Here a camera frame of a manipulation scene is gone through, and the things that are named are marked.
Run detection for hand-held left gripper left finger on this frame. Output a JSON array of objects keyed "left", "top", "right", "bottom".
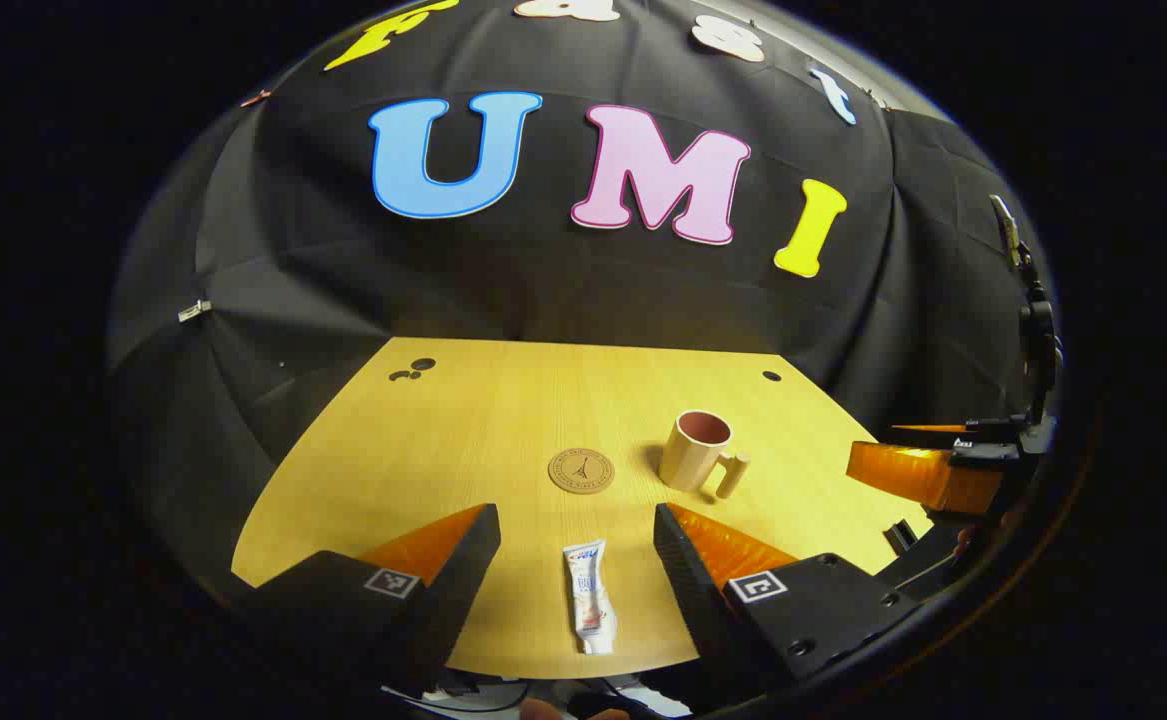
[{"left": 231, "top": 503, "right": 502, "bottom": 696}]

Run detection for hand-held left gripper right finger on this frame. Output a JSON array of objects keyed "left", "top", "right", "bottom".
[{"left": 653, "top": 502, "right": 922, "bottom": 711}]

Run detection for white toothpaste tube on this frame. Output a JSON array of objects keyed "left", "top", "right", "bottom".
[{"left": 562, "top": 539, "right": 619, "bottom": 656}]

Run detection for beige cup with handle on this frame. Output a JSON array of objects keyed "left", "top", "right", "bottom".
[{"left": 658, "top": 409, "right": 752, "bottom": 501}]

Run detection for round brown coaster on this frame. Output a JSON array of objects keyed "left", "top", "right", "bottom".
[{"left": 547, "top": 447, "right": 616, "bottom": 495}]

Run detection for wooden desktop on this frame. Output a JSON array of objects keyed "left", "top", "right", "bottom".
[{"left": 231, "top": 337, "right": 934, "bottom": 681}]

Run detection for black backdrop cloth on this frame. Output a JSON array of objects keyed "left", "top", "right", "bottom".
[{"left": 108, "top": 0, "right": 1059, "bottom": 601}]

